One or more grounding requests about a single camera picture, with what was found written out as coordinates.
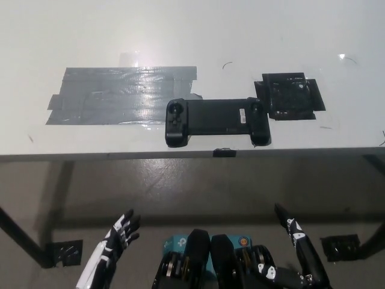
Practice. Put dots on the black floor tape patch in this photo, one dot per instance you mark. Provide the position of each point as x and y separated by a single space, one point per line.
66 253
340 248

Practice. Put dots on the black tape square patch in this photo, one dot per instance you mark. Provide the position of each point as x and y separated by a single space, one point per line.
288 96

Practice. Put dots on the robot torso black teal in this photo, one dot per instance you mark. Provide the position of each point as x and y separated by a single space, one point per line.
198 250

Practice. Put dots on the small black tape strip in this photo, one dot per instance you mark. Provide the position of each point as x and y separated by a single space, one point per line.
224 152

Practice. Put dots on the black table leg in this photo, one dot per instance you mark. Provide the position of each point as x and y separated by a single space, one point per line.
376 238
21 234

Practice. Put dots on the grey duct tape patch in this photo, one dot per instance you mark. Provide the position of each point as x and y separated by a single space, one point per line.
105 99

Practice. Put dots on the black game controller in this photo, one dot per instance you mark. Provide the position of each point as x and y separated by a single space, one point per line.
216 117

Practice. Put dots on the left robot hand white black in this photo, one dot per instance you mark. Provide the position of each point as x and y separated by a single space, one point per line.
105 253

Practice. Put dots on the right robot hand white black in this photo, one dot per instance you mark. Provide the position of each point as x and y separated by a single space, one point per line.
309 256

